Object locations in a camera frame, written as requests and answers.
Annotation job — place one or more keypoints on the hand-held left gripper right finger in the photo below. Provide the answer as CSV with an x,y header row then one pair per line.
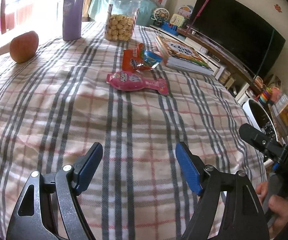
x,y
187,167

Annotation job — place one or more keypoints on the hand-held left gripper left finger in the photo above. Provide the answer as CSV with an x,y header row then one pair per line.
x,y
90,170

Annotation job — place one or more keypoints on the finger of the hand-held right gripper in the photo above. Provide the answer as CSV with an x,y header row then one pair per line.
x,y
261,140

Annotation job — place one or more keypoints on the white bin with black bag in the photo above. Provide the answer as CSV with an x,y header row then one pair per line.
x,y
256,112

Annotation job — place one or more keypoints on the pink snack packet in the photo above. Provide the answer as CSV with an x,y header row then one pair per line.
x,y
129,80

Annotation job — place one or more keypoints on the person's right hand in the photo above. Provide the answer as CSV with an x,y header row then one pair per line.
x,y
282,210

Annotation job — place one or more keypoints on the yellow picture book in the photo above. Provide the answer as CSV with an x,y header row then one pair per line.
x,y
286,111

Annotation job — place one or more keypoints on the plaid tablecloth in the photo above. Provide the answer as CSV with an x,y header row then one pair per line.
x,y
83,117

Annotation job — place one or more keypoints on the stack of tape rolls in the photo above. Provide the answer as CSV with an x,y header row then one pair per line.
x,y
224,77

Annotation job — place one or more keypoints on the thick white book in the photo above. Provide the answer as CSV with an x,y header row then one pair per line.
x,y
191,67

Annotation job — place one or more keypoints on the white television cabinet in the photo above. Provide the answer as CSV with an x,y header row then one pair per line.
x,y
209,52

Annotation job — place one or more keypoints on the black flat television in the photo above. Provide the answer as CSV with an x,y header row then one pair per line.
x,y
234,30

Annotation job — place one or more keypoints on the blue foil packet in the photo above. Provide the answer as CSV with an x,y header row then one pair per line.
x,y
152,58

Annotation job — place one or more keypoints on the orange cover book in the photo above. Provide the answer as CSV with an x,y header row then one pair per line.
x,y
181,51

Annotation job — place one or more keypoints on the orange snack packet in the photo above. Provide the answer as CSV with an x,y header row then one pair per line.
x,y
131,60

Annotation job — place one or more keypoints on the red apple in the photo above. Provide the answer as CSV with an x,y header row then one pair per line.
x,y
23,46

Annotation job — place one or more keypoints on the blue toy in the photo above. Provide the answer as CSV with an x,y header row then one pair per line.
x,y
169,28

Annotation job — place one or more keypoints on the pink stick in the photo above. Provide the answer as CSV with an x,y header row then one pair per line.
x,y
201,11

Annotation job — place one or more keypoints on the pale green toy register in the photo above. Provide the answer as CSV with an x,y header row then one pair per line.
x,y
177,21

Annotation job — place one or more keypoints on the colourful toy house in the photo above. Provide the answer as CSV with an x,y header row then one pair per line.
x,y
186,13

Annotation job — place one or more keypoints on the clear cookie jar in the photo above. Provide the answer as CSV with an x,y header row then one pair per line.
x,y
120,22

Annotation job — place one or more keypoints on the toy ferris wheel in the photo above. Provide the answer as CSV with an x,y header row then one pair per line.
x,y
160,17

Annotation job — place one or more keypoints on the purple drink bottle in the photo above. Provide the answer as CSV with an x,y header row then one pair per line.
x,y
72,15

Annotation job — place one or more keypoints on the glass balcony door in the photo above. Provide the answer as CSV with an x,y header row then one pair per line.
x,y
28,7

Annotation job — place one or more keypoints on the red round wall sticker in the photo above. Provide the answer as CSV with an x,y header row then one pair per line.
x,y
278,8

